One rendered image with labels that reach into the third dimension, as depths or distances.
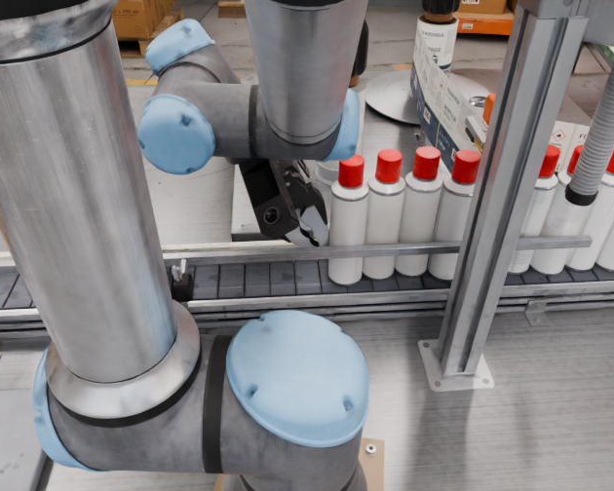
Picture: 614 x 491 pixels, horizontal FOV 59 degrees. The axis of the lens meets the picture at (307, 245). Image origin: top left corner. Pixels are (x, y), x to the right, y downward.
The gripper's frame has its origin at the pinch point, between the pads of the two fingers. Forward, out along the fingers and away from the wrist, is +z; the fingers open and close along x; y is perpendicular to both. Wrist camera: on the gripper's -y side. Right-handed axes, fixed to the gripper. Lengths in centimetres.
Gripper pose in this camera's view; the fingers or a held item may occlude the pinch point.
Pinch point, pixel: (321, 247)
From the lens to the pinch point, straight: 80.1
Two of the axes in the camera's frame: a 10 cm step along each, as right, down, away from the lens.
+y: -0.7, -6.4, 7.7
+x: -8.7, 4.2, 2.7
